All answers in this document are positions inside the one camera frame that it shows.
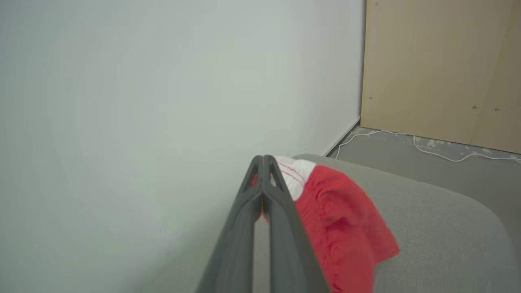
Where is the beige wooden board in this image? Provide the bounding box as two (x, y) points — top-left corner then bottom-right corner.
(360, 0), (521, 154)

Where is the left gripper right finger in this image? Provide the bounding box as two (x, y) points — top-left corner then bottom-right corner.
(263, 155), (329, 293)

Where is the thin white floor cable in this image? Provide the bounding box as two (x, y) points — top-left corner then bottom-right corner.
(335, 130), (521, 163)

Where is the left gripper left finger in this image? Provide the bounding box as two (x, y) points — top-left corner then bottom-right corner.
(197, 155), (264, 293)

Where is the red shorts white waistband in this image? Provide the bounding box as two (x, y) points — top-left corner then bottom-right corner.
(250, 157), (400, 293)

